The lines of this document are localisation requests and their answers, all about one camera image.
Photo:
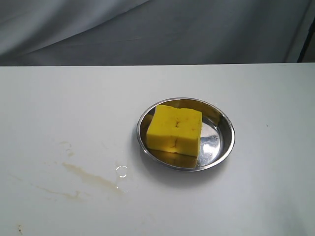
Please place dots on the grey backdrop cloth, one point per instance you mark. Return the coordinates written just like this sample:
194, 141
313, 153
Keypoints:
152, 32

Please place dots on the yellow sponge block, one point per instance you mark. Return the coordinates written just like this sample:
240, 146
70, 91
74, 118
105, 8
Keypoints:
175, 130

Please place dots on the amber liquid spill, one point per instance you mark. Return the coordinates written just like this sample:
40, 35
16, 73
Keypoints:
58, 170

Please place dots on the black backdrop stand pole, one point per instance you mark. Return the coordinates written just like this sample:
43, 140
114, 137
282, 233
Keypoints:
307, 42

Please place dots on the round stainless steel pan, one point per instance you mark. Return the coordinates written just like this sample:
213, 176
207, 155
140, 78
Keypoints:
217, 137

